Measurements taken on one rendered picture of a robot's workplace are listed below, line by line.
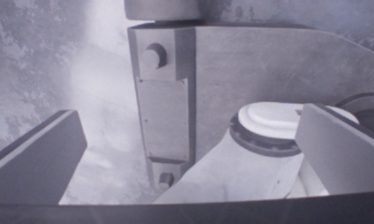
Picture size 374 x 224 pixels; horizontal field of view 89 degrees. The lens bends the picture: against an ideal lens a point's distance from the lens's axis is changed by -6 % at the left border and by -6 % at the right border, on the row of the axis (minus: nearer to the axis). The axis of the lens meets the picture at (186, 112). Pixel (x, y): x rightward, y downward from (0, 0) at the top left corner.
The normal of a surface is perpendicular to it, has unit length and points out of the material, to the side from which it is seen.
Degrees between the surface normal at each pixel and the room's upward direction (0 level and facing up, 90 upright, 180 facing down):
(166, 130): 0
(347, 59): 0
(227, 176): 90
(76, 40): 0
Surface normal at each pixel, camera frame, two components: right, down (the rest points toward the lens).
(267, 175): -0.02, -0.88
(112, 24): -0.18, 0.47
